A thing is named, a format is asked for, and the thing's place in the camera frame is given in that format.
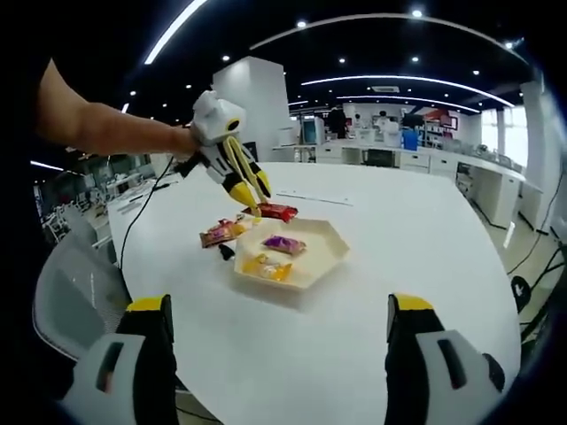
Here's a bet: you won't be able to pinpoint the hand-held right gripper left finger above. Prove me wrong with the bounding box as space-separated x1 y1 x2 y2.
55 293 181 425

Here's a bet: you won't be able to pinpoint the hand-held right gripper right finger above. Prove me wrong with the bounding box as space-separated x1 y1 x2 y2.
383 291 506 425

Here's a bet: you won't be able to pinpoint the cream yellow food tongs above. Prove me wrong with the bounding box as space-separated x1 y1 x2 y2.
220 135 263 225

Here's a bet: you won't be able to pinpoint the red snack packet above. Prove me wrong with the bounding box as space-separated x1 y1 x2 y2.
254 202 299 223

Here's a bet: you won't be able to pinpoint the brown purple-label snack packet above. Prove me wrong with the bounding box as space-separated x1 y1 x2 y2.
198 220 238 249

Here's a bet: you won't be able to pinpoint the purple snack packet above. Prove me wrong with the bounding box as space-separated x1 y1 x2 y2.
263 234 307 257

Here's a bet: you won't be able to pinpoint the cream hexagonal container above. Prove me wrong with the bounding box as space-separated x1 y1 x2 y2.
233 217 351 296

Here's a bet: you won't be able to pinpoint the white kiosk teal screen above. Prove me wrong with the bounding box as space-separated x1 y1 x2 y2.
300 116 328 146

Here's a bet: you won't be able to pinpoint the white mesh office chair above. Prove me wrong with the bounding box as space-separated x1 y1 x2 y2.
31 229 178 395

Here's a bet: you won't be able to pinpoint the straight ceiling light strip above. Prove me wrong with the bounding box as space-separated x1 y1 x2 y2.
144 0 209 66

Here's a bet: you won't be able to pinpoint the long curved ceiling light strip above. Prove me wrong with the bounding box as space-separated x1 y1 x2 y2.
300 73 517 108

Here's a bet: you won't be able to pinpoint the short curved ceiling light strip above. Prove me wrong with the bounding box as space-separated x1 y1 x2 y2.
349 94 482 115

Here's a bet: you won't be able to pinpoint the white counter cabinets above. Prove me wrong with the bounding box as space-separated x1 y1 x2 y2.
272 140 546 231

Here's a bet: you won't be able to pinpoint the black cable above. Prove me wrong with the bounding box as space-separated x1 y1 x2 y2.
118 154 198 269

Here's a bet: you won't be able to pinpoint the red wall sign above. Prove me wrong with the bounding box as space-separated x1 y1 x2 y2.
420 107 460 130

